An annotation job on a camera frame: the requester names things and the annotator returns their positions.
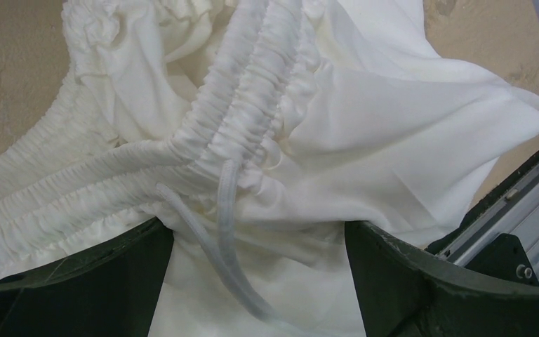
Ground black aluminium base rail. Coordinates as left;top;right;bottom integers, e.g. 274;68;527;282
427;150;539;287

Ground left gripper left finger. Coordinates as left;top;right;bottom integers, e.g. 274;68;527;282
0;219;174;336

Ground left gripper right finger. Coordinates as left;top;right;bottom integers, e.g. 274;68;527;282
345;221;539;336

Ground white shorts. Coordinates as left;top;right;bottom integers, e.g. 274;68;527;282
0;1;539;336

